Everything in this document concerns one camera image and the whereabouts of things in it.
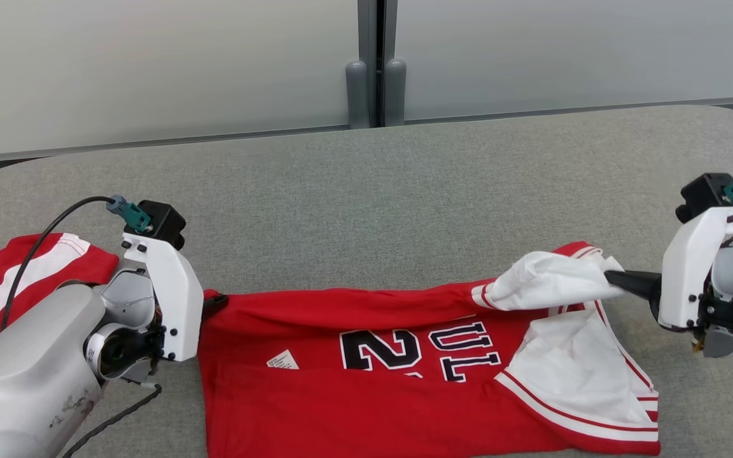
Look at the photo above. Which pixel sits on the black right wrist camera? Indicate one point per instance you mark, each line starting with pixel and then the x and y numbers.
pixel 707 194

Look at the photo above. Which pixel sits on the frosted white partition panel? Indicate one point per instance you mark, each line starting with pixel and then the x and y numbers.
pixel 595 51
pixel 150 63

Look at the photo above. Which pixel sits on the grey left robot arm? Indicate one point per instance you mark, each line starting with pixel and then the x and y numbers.
pixel 23 369

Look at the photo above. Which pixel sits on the red Bulls jersey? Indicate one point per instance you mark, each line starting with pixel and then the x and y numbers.
pixel 341 413

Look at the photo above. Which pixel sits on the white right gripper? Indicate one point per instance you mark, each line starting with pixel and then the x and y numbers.
pixel 684 273

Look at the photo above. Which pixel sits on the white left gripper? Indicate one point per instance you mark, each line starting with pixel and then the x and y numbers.
pixel 182 305

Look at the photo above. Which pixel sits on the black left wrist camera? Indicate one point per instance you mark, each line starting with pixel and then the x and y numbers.
pixel 163 222

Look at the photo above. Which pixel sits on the grey partition post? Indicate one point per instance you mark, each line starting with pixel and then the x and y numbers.
pixel 359 95
pixel 395 92

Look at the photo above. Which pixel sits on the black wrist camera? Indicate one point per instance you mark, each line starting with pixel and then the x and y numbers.
pixel 707 194
pixel 163 222

